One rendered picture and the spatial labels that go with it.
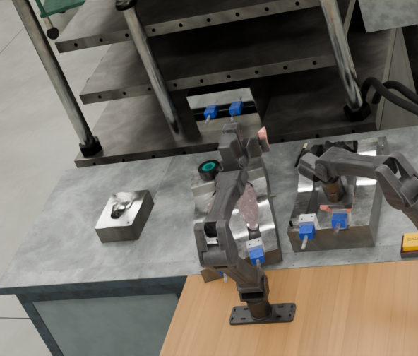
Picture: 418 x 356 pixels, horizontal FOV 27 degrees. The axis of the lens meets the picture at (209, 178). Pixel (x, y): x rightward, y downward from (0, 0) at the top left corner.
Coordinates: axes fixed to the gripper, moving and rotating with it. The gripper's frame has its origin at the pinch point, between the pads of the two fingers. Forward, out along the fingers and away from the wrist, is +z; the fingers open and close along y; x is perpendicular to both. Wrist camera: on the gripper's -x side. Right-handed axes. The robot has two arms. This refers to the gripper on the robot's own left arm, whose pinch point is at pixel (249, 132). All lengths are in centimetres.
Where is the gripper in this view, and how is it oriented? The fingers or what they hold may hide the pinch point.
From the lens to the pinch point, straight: 271.3
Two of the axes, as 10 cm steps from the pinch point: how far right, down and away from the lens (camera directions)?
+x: 3.1, 7.9, 5.2
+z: 2.4, -6.0, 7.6
